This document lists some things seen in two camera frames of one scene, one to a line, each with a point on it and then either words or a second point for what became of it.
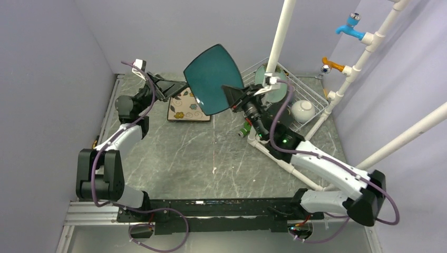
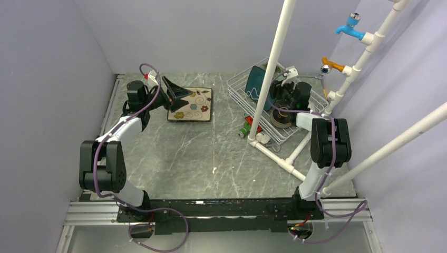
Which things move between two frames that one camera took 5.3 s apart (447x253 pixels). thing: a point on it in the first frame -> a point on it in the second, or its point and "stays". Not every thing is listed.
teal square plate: x=206 y=76 -> x=254 y=85
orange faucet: x=327 y=65 stays
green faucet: x=244 y=132 stays
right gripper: x=240 y=97 -> x=278 y=87
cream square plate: x=185 y=107 stays
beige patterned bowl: x=285 y=118 stays
